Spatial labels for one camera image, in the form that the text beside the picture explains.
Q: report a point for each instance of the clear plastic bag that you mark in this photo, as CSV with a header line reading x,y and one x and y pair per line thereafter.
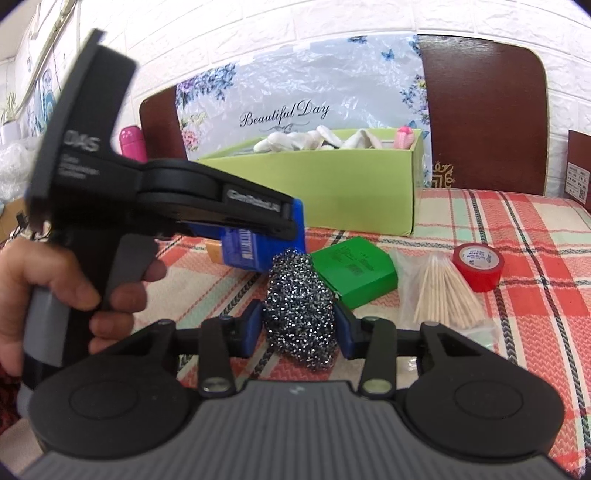
x,y
14,168

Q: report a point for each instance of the pink thermos bottle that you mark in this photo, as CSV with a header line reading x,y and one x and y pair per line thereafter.
x,y
133,143

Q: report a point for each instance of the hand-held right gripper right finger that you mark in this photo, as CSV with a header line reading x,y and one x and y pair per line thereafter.
x,y
345,334

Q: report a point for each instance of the gold small box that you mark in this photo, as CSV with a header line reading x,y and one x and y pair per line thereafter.
x,y
214,253

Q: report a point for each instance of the steel wool scrubber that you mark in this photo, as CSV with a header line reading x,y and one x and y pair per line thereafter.
x,y
300,314

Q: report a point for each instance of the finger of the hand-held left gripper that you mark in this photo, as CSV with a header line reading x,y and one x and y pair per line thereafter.
x,y
258,199
258,225

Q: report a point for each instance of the bag of toothpicks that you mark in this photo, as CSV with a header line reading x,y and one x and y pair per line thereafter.
x,y
443,295

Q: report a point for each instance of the red tape roll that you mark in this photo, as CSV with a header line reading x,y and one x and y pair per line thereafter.
x,y
478,270

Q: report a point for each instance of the person's left hand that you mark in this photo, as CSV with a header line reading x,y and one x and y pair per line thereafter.
x,y
18,295

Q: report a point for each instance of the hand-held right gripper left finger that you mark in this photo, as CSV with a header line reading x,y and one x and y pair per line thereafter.
x,y
251,325

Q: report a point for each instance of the white items in box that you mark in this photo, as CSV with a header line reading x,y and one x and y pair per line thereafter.
x,y
295,138

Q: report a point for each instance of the light green box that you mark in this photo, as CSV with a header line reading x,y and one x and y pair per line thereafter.
x,y
346,194

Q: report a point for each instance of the brown wooden headboard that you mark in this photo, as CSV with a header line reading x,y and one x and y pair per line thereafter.
x,y
485,115

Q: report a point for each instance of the green flat box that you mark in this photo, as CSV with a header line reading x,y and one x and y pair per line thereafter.
x,y
360,272

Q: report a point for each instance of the brown cardboard box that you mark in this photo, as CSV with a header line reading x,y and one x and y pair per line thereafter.
x,y
579,166

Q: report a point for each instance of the pink small item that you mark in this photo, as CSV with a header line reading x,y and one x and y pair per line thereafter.
x,y
406,137

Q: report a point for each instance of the floral plastic bedding bag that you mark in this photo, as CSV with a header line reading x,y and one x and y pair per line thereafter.
x,y
300,83

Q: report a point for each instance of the blue plastic box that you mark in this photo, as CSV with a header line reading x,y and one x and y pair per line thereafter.
x,y
244,251

